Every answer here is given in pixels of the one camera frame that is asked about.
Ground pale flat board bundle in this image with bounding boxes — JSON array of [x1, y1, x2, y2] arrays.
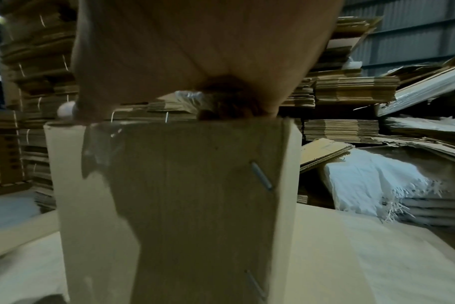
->
[[375, 52, 455, 118]]

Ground person's right hand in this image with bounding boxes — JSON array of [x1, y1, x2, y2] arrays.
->
[[69, 0, 346, 123]]

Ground white plastic sack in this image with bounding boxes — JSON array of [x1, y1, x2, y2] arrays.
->
[[319, 147, 455, 228]]

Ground stacks of flat cardboard bundles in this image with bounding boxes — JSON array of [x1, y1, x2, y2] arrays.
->
[[0, 0, 409, 214]]

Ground brown cardboard box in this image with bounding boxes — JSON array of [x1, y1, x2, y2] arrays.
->
[[43, 115, 304, 304]]

